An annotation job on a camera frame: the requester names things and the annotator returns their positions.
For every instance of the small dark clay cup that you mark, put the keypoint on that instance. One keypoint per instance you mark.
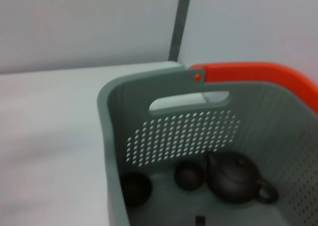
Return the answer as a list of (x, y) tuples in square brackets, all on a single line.
[(135, 188), (188, 176)]

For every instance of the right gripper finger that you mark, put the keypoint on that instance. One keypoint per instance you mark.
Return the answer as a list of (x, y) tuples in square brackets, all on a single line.
[(200, 221)]

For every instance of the dark clay teapot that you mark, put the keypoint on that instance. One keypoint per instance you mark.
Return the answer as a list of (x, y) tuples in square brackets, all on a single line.
[(231, 178)]

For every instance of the grey-green perforated storage bin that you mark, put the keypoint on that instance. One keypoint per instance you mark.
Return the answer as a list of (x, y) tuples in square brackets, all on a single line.
[(273, 141)]

